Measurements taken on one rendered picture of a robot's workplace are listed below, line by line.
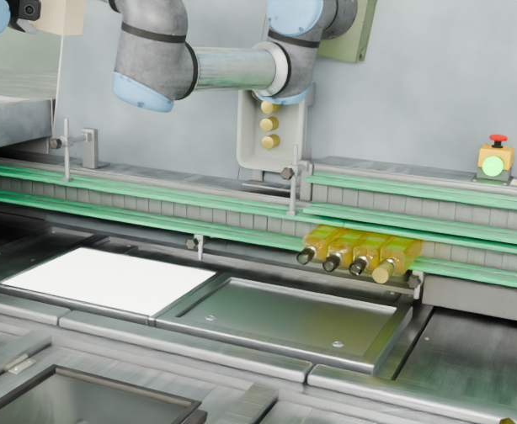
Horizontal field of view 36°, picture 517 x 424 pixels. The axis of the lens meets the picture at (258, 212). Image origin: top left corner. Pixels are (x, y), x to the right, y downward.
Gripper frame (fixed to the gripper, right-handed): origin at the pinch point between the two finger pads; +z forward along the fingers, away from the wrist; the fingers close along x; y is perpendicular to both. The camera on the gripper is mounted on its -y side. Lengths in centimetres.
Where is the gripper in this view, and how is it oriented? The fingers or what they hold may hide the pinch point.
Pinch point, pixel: (42, 2)
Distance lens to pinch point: 196.1
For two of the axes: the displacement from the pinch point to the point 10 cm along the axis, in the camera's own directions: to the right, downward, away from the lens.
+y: -9.0, -2.7, 3.4
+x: -1.7, 9.4, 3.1
